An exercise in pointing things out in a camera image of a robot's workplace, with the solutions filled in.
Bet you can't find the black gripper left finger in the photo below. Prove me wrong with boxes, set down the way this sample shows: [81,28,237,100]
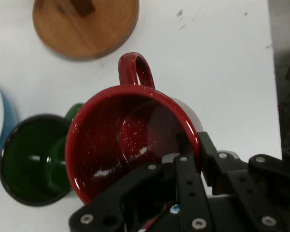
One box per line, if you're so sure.
[68,133,215,232]

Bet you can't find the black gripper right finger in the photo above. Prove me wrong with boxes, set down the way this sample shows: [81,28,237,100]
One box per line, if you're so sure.
[197,131,290,232]

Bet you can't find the red speckled enamel mug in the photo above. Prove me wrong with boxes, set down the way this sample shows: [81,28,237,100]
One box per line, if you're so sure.
[64,52,205,206]

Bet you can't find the green enamel mug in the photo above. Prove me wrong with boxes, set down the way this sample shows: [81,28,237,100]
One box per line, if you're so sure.
[0,103,85,207]

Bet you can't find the wooden mug tree stand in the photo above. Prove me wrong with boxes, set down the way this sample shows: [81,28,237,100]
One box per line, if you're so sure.
[32,0,139,61]

